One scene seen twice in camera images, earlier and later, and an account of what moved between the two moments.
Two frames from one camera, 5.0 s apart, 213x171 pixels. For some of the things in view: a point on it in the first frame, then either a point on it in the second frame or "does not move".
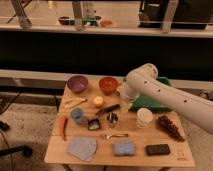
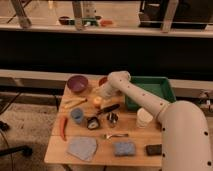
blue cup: (77, 114) does not move
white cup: (143, 117) does not move
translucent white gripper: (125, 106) -> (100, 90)
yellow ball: (98, 100) does not move
